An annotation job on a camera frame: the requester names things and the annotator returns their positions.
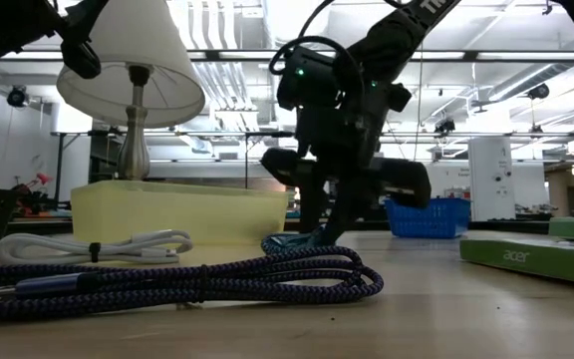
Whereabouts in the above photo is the yellow translucent bin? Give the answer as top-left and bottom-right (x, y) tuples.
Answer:
(70, 179), (291, 246)

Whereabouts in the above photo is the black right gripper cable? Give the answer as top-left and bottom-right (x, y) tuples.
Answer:
(268, 0), (368, 109)

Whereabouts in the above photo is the wooden cabinet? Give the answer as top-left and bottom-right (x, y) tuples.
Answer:
(545, 162), (574, 218)

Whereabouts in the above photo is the silver lamp base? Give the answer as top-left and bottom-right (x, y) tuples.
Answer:
(116, 64), (152, 181)

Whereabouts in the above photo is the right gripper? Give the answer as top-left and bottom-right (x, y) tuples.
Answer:
(260, 94), (432, 246)

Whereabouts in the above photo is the blue plastic basket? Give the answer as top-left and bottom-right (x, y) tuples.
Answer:
(384, 196), (472, 239)

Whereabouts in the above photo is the dark shelf unit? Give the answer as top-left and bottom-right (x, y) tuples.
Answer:
(89, 119), (125, 184)

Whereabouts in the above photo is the teal cable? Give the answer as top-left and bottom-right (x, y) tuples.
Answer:
(261, 226), (341, 249)

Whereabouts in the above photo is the white lamp shade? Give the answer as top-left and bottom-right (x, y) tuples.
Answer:
(56, 0), (206, 130)

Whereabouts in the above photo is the red tool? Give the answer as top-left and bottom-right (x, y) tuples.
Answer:
(11, 172), (54, 203)

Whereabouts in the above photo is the purple braided cable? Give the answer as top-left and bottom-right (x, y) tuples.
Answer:
(0, 237), (386, 321)

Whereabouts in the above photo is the black aluminium rig frame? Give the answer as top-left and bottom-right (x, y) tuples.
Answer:
(5, 217), (552, 235)

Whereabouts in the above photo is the black ceiling camera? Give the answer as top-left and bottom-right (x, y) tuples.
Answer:
(526, 82), (551, 101)
(6, 85), (30, 109)

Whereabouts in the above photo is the white cable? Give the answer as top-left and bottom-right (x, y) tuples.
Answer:
(0, 228), (194, 266)

